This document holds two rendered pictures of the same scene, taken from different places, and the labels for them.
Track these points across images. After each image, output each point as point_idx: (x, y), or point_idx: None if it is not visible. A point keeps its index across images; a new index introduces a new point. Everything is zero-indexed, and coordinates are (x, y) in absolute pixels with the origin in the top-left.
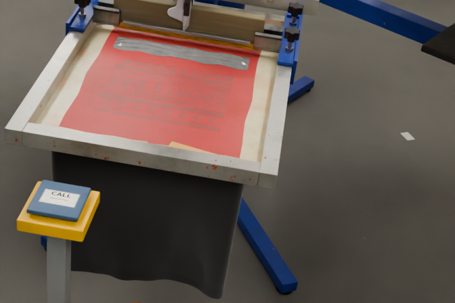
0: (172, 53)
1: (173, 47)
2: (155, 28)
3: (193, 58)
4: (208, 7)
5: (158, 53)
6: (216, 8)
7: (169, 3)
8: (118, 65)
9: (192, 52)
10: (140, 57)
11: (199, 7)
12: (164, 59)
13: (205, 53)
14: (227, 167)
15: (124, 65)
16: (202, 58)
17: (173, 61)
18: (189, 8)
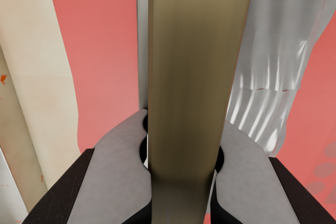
0: (280, 110)
1: (250, 114)
2: None
3: (309, 47)
4: (168, 65)
5: (278, 141)
6: None
7: None
8: (334, 198)
9: (264, 56)
10: (292, 170)
11: (191, 130)
12: (302, 124)
13: (284, 10)
14: None
15: (331, 190)
16: (318, 19)
17: (318, 101)
18: (323, 207)
